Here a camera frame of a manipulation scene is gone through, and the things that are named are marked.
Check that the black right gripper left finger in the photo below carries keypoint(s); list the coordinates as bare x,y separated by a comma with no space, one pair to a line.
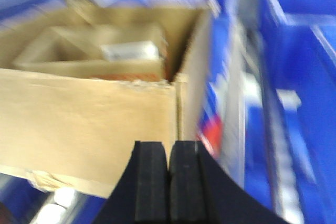
141,194

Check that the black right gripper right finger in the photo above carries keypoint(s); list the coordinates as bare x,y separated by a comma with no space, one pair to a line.
201,192

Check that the brown cardboard box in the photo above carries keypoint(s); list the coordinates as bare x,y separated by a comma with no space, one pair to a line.
59,131

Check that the blue plastic bin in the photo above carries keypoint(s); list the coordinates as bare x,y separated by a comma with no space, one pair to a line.
286,162

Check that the small cardboard box inside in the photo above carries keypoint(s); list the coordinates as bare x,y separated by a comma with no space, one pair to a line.
109,52

